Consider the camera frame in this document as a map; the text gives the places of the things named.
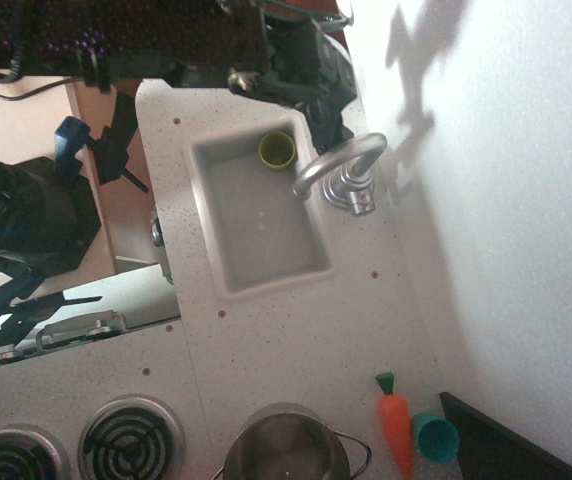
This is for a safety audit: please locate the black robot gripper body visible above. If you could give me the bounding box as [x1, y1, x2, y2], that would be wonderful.
[228, 10, 357, 110]

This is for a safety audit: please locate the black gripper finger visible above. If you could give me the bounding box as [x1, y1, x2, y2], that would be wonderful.
[303, 99, 354, 155]

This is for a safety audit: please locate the silver curved faucet spout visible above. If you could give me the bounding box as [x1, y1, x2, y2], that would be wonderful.
[293, 133, 387, 199]

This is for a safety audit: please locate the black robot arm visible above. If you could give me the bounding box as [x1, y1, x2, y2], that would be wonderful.
[0, 1, 357, 153]

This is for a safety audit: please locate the silver faucet base and knob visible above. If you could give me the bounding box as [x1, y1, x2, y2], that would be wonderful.
[322, 164, 376, 216]

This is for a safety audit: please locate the yellow-green plastic cup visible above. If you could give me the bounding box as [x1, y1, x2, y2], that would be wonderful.
[258, 131, 297, 170]

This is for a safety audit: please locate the white rectangular sink basin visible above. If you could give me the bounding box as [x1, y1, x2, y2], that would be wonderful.
[186, 116, 334, 300]

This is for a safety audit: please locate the silver stove knob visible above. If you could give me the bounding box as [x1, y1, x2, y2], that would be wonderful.
[150, 210, 164, 248]

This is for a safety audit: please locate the upper blue black clamp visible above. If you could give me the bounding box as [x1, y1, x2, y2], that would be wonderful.
[54, 92, 149, 194]

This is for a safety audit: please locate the blue black clamp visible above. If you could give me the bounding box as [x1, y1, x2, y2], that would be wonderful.
[0, 271, 102, 347]
[54, 92, 149, 194]

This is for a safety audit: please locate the white toy kitchen counter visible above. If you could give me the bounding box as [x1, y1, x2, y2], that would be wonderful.
[0, 80, 440, 479]

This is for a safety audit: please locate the orange toy carrot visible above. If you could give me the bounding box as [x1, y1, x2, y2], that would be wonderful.
[375, 372, 413, 479]

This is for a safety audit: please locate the stainless steel pot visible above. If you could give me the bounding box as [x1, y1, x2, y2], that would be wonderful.
[213, 402, 372, 479]

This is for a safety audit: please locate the teal plastic cup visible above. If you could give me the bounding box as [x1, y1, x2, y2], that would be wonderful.
[411, 412, 461, 464]

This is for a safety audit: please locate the black shelf corner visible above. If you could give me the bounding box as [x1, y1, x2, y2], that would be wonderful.
[439, 392, 572, 480]

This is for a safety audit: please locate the right black coil burner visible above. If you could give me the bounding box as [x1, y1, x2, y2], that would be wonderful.
[77, 395, 186, 479]

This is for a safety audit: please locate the black coil burner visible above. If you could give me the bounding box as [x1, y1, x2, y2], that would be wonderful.
[0, 424, 71, 480]
[77, 395, 186, 479]

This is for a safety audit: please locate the lower blue black clamp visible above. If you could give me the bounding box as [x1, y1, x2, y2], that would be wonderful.
[0, 271, 102, 347]

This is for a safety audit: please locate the left black coil burner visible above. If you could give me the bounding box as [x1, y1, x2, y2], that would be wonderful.
[0, 424, 71, 480]

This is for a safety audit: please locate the black cable on floor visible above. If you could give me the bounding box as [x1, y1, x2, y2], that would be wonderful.
[0, 74, 75, 103]

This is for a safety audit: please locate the silver oven door handle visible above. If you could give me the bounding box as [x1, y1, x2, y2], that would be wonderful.
[35, 310, 129, 353]

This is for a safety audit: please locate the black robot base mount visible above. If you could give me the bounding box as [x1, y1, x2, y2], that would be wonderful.
[0, 157, 101, 279]

